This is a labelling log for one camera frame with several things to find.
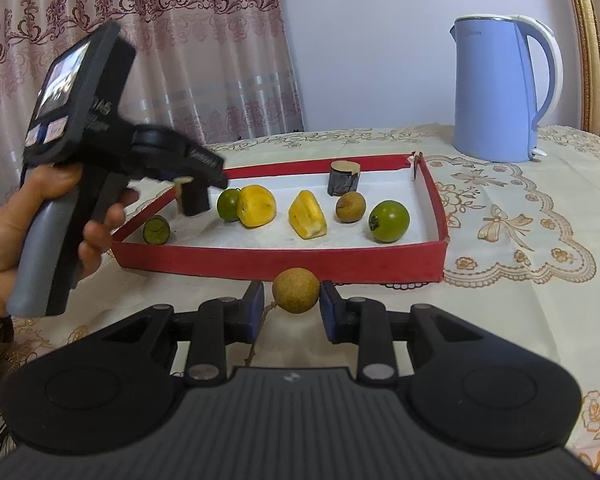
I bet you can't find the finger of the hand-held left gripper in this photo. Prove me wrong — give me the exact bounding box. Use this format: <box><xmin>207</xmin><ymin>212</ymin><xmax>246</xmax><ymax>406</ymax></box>
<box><xmin>180</xmin><ymin>142</ymin><xmax>229</xmax><ymax>188</ymax></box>

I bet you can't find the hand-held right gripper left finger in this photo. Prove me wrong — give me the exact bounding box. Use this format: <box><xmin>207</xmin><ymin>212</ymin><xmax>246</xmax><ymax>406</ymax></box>
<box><xmin>92</xmin><ymin>279</ymin><xmax>266</xmax><ymax>387</ymax></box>

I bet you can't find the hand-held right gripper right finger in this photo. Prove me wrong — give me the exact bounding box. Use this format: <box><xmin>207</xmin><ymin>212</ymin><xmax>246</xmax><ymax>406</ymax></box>
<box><xmin>319</xmin><ymin>281</ymin><xmax>501</xmax><ymax>386</ymax></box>

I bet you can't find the long dark sugarcane piece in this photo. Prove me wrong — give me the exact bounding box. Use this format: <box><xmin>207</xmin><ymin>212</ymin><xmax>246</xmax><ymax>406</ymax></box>
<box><xmin>176</xmin><ymin>176</ymin><xmax>212</xmax><ymax>217</ymax></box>

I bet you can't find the brown longan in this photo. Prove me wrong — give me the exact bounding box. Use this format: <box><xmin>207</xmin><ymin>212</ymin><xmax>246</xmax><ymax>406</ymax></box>
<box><xmin>335</xmin><ymin>192</ymin><xmax>367</xmax><ymax>224</ymax></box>
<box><xmin>272</xmin><ymin>267</ymin><xmax>321</xmax><ymax>314</ymax></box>

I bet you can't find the thin brown twig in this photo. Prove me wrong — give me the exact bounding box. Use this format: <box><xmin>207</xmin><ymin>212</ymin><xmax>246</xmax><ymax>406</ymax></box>
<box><xmin>245</xmin><ymin>302</ymin><xmax>273</xmax><ymax>367</ymax></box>

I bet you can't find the round green fruit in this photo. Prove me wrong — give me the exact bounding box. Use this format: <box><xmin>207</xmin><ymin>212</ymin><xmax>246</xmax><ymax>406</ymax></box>
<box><xmin>368</xmin><ymin>200</ymin><xmax>411</xmax><ymax>244</ymax></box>
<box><xmin>216</xmin><ymin>188</ymin><xmax>242</xmax><ymax>223</ymax></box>

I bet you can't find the red shallow cardboard box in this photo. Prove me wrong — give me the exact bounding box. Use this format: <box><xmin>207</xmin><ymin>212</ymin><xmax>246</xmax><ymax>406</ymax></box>
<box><xmin>111</xmin><ymin>152</ymin><xmax>450</xmax><ymax>283</ymax></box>

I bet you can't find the large yellow fruit piece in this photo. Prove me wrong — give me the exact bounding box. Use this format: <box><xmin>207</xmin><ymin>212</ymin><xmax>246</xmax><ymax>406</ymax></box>
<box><xmin>236</xmin><ymin>185</ymin><xmax>277</xmax><ymax>229</ymax></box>

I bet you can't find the green cucumber piece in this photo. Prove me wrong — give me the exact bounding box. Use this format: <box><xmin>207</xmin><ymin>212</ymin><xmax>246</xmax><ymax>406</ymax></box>
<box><xmin>142</xmin><ymin>215</ymin><xmax>172</xmax><ymax>246</ymax></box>

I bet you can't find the small yellow fruit piece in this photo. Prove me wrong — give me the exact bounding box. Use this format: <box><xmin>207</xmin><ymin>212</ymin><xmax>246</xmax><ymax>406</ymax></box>
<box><xmin>288</xmin><ymin>190</ymin><xmax>328</xmax><ymax>240</ymax></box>

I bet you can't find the short dark sugarcane piece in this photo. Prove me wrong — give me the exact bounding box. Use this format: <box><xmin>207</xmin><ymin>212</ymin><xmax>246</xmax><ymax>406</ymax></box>
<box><xmin>327</xmin><ymin>160</ymin><xmax>361</xmax><ymax>197</ymax></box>

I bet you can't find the person's left hand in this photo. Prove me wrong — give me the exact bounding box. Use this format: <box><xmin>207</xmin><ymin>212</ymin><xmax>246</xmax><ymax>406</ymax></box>
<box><xmin>0</xmin><ymin>165</ymin><xmax>140</xmax><ymax>317</ymax></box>

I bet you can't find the pink patterned curtain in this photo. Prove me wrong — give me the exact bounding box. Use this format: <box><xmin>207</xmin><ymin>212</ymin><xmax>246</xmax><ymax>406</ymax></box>
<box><xmin>0</xmin><ymin>0</ymin><xmax>306</xmax><ymax>221</ymax></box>

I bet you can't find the cream embroidered tablecloth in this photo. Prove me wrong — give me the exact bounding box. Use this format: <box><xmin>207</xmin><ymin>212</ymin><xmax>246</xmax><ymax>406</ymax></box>
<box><xmin>0</xmin><ymin>124</ymin><xmax>600</xmax><ymax>476</ymax></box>

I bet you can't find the light blue electric kettle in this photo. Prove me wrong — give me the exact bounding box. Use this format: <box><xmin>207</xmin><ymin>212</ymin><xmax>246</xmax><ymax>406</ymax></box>
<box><xmin>449</xmin><ymin>14</ymin><xmax>564</xmax><ymax>163</ymax></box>

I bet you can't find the gold wall frame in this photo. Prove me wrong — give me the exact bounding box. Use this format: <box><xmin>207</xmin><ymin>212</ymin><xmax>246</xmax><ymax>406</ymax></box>
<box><xmin>562</xmin><ymin>0</ymin><xmax>600</xmax><ymax>136</ymax></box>

